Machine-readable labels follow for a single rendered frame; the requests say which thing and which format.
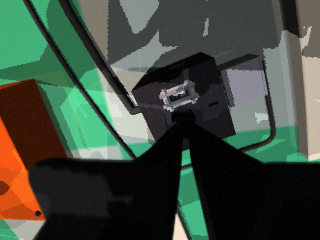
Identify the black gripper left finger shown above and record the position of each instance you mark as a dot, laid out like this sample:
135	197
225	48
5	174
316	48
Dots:
146	188

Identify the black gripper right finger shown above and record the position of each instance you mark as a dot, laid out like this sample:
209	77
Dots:
240	195

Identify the black cable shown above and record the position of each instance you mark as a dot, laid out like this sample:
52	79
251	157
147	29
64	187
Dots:
243	79

